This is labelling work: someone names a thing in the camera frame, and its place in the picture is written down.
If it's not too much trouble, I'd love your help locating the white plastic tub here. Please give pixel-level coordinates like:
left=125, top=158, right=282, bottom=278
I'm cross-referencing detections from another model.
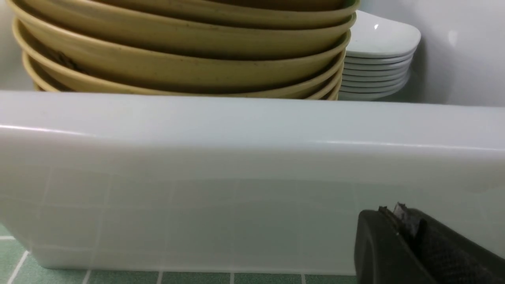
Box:
left=1, top=0, right=504, bottom=275

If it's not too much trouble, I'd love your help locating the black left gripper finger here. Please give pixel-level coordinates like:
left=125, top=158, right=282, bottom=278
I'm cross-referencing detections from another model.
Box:
left=354, top=203, right=505, bottom=284

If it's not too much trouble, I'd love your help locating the stack of white dishes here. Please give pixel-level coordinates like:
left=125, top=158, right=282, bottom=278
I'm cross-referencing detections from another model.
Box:
left=339, top=11, right=421, bottom=101

